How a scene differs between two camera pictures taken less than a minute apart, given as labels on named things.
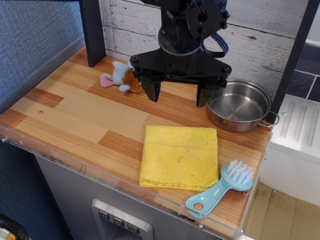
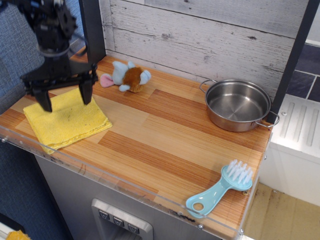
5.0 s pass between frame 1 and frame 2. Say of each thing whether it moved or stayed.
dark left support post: stayed
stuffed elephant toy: stayed
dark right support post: stayed
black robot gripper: moved
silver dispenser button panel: stayed
